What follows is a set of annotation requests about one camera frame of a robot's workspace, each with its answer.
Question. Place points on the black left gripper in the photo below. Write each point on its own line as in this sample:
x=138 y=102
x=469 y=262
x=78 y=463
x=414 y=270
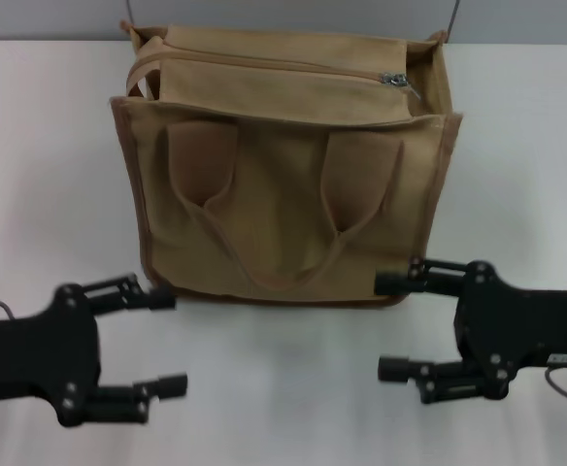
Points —
x=36 y=359

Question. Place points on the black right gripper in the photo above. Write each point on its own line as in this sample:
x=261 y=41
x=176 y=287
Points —
x=531 y=325

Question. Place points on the khaki canvas food bag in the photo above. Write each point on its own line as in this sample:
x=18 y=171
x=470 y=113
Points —
x=283 y=218

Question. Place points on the silver metal zipper pull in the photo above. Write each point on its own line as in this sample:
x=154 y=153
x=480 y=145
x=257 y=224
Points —
x=394 y=79

